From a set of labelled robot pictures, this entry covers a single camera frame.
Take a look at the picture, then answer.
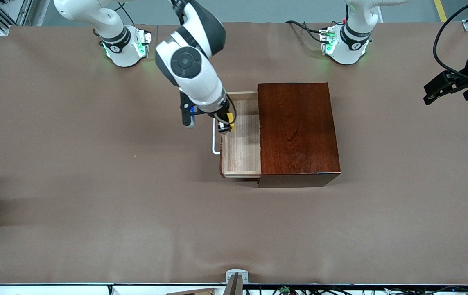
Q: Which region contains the black arm base cable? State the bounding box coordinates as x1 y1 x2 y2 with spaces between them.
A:
285 20 325 43
113 2 136 25

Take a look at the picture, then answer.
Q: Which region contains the black left arm base cable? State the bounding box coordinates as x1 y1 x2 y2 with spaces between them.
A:
285 20 325 43

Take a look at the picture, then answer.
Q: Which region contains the brown cardboard piece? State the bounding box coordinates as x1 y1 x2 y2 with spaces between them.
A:
165 288 218 295

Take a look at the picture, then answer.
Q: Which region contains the dark brown wooden cabinet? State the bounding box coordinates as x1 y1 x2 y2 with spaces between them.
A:
257 82 341 188

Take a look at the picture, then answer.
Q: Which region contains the grey metal camera bracket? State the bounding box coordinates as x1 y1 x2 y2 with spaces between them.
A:
224 269 249 295

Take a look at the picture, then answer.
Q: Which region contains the brown table cloth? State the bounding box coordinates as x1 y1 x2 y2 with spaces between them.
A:
0 21 468 285

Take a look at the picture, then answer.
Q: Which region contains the black right arm base cable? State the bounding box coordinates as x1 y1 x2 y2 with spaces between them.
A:
113 2 136 25

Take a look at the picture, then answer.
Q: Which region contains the light wood drawer white handle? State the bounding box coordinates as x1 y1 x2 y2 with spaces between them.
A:
213 91 262 179

